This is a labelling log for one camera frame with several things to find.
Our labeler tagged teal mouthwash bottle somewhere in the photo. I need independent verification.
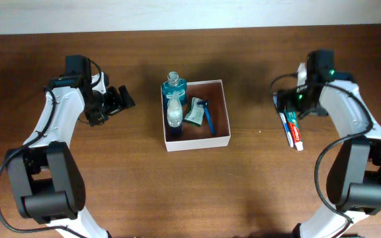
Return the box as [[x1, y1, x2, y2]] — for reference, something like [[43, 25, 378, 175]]
[[161, 71, 187, 108]]

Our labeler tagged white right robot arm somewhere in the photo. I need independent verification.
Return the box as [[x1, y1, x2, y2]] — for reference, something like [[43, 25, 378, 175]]
[[273, 50, 381, 238]]

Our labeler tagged white open cardboard box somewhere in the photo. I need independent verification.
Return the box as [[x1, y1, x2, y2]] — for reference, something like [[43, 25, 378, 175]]
[[162, 79, 231, 152]]

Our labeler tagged red white toothpaste tube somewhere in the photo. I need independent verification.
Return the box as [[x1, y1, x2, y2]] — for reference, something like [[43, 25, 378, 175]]
[[284, 111, 304, 151]]

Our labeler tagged blue disposable razor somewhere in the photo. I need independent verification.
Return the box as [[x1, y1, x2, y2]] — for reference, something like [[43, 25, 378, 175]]
[[197, 100, 216, 136]]

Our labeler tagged clear spray bottle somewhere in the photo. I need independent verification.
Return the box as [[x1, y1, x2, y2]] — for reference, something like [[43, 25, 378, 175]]
[[167, 91, 183, 138]]

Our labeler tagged green white soap packet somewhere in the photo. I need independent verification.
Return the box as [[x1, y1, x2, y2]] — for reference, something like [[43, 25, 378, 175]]
[[184, 97, 205, 127]]

